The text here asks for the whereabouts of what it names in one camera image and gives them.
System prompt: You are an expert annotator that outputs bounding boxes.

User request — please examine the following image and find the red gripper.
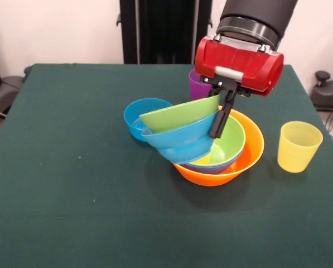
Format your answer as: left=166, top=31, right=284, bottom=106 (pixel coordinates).
left=194, top=37, right=285, bottom=140

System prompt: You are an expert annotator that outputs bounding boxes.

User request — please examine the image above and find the large green bowl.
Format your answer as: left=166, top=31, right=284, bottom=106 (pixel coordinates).
left=190, top=113, right=246, bottom=166

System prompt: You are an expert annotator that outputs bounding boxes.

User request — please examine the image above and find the small green bowl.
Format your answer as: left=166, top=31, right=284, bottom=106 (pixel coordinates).
left=139, top=94, right=221, bottom=133

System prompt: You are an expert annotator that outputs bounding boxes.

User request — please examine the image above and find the small cyan bowl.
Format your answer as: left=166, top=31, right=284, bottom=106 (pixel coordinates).
left=141, top=109, right=220, bottom=165

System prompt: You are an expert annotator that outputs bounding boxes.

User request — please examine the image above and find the opaque yellow cup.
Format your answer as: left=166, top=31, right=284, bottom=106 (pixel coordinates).
left=191, top=152, right=212, bottom=165

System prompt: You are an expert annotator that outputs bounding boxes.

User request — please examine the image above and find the large blue bowl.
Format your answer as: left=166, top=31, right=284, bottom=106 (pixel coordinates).
left=180, top=143, right=245, bottom=175

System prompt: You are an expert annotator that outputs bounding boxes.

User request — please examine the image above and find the purple cup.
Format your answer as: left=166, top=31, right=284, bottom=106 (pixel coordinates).
left=189, top=69, right=213, bottom=101

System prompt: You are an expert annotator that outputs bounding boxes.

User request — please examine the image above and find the large orange bowl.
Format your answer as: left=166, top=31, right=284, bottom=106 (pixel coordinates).
left=173, top=107, right=266, bottom=187

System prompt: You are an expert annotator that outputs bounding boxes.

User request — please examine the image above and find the small ribbed blue bowl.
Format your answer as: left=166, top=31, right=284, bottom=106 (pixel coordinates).
left=123, top=98, right=174, bottom=142

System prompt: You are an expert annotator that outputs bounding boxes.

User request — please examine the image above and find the translucent yellow-green cup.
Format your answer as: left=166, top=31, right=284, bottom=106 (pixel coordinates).
left=277, top=121, right=324, bottom=174

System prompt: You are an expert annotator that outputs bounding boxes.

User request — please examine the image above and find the dark grey base foot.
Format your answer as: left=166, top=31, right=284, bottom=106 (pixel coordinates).
left=310, top=70, right=333, bottom=112
left=0, top=75, right=25, bottom=118

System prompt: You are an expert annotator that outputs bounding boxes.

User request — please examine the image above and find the dark green tablecloth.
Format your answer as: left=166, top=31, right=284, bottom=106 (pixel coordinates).
left=0, top=63, right=333, bottom=268

